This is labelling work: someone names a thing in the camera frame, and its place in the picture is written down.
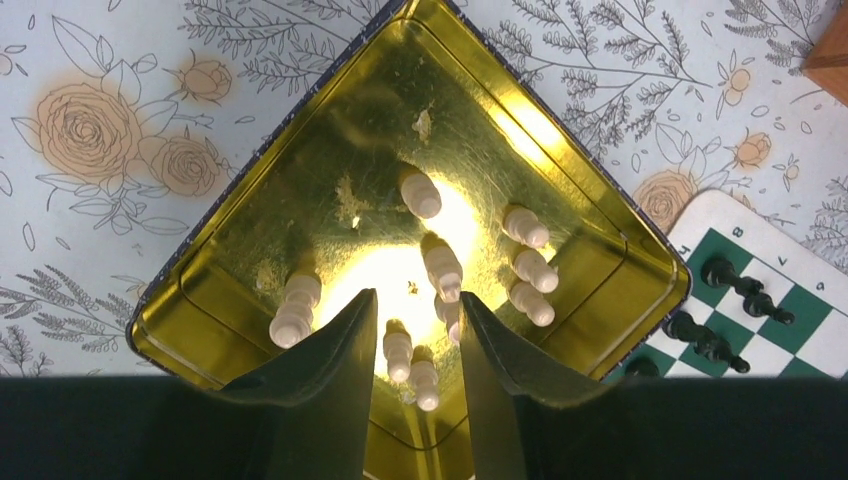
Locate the cream knight in tin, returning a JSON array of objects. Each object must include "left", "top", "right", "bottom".
[{"left": 421, "top": 232, "right": 463, "bottom": 304}]

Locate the cream piece in tin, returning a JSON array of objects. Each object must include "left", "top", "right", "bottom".
[
  {"left": 434, "top": 295, "right": 460, "bottom": 345},
  {"left": 399, "top": 167, "right": 442, "bottom": 219}
]

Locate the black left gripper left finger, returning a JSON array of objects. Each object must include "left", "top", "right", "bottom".
[{"left": 1, "top": 289, "right": 377, "bottom": 479}]

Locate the black bishop f8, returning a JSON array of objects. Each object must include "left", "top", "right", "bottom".
[{"left": 624, "top": 357, "right": 660, "bottom": 378}]

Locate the black pawn h7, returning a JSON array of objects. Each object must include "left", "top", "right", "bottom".
[{"left": 743, "top": 292, "right": 795, "bottom": 325}]

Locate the green white chess board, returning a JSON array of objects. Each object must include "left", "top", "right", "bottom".
[{"left": 605, "top": 190, "right": 847, "bottom": 382}]

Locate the black pawn g7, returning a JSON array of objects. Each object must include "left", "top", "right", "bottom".
[{"left": 700, "top": 339, "right": 751, "bottom": 374}]

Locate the black chess piece h8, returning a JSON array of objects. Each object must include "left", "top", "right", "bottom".
[{"left": 700, "top": 256, "right": 764, "bottom": 298}]

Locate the floral table mat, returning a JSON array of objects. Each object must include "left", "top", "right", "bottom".
[{"left": 1, "top": 1, "right": 847, "bottom": 377}]

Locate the left gold tin box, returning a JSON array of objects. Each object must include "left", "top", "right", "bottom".
[{"left": 127, "top": 1, "right": 692, "bottom": 479}]

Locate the orange wooden compartment tray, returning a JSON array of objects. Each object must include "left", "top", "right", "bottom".
[{"left": 802, "top": 1, "right": 847, "bottom": 106}]

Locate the black knight g8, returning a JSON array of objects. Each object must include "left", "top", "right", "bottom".
[{"left": 662, "top": 310, "right": 717, "bottom": 358}]

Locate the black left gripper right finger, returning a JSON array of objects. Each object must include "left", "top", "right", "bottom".
[{"left": 460, "top": 292, "right": 847, "bottom": 479}]

